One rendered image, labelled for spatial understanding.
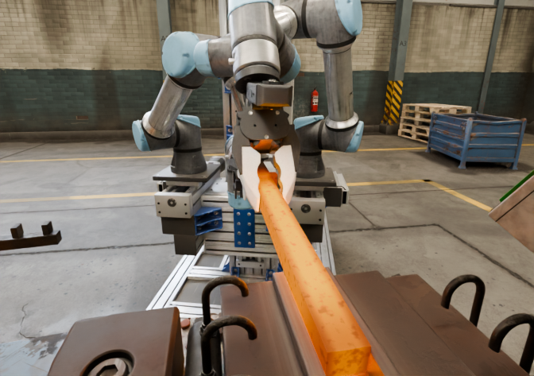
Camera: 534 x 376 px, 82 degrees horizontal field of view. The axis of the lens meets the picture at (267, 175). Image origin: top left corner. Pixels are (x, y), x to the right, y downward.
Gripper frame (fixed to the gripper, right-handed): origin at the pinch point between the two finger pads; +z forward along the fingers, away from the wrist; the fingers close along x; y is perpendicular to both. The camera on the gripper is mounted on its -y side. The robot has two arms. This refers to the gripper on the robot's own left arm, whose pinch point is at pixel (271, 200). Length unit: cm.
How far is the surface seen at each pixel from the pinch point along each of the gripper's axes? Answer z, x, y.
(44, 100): -332, 345, 625
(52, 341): 21, 41, 34
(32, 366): 24, 42, 29
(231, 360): 13.0, 7.4, -18.9
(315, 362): 13.2, 2.3, -20.9
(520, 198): 2.5, -38.0, -2.4
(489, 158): -84, -384, 318
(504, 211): 4.2, -37.4, 0.2
